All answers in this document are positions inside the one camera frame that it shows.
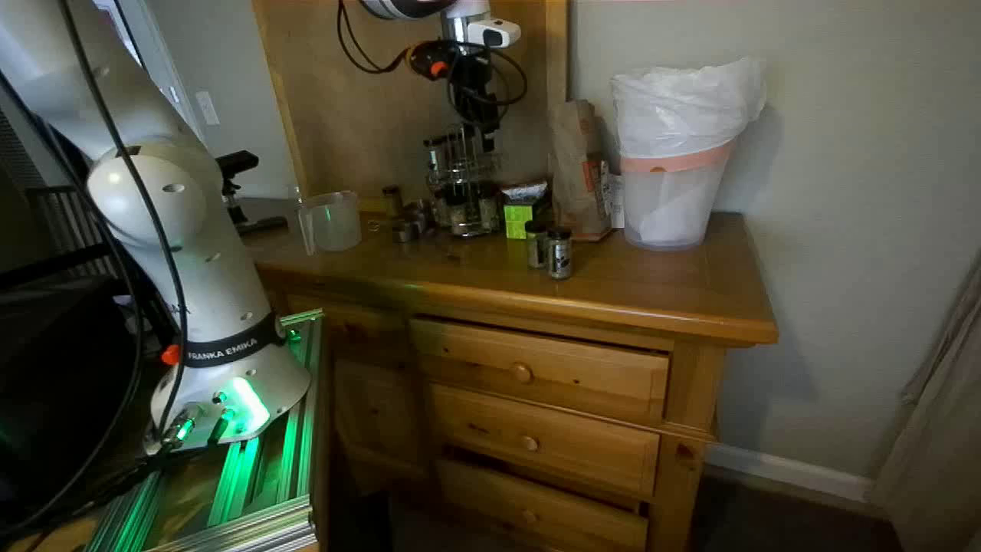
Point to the brown paper bag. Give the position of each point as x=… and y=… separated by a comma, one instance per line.
x=576, y=163

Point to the wooden dresser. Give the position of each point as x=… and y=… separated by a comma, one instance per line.
x=565, y=411

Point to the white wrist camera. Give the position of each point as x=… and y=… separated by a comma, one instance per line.
x=482, y=33

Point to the wire spice rack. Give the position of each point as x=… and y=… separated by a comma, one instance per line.
x=461, y=181

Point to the white lined trash bin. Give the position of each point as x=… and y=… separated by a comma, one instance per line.
x=674, y=133

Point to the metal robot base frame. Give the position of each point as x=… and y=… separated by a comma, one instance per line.
x=242, y=498

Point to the clear plastic measuring cup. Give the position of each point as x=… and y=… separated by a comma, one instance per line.
x=329, y=222

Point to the green small box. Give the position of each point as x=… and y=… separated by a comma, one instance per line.
x=515, y=216

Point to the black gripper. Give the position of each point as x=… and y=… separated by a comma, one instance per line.
x=470, y=92

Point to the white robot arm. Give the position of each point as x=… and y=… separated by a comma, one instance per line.
x=160, y=193

